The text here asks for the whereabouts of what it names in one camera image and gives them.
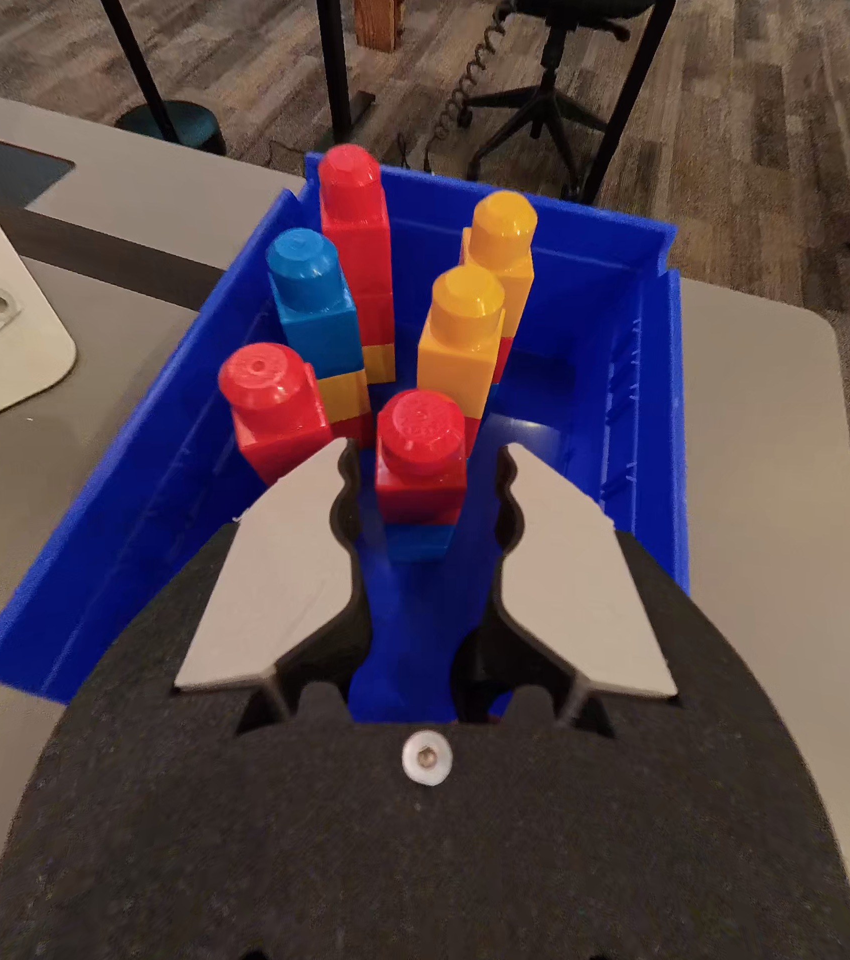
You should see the blue toy building block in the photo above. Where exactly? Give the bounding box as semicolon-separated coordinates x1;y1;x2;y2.
380;518;463;565
266;228;364;379

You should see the white document stand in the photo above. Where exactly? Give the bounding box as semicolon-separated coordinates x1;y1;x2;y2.
0;206;78;439

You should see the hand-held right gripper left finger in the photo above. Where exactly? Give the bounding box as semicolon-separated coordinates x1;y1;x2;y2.
175;440;376;724

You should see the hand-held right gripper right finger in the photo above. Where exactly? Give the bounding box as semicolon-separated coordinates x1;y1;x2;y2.
455;443;681;724

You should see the black coiled cable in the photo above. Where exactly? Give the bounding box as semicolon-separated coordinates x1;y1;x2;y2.
422;0;523;166

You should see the black standing desk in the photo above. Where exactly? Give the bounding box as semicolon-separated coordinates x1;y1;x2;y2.
314;0;681;207

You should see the black round base stand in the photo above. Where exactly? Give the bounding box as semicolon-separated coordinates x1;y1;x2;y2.
100;0;228;157

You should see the blurred blue object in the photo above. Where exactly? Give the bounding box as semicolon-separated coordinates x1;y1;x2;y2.
0;150;688;721

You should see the grey desk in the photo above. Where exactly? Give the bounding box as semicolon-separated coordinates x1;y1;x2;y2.
0;83;850;960

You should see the wooden pillar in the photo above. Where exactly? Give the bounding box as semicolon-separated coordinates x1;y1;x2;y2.
355;0;400;54

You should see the black office chair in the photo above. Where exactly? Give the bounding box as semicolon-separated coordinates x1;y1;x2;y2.
455;0;658;196

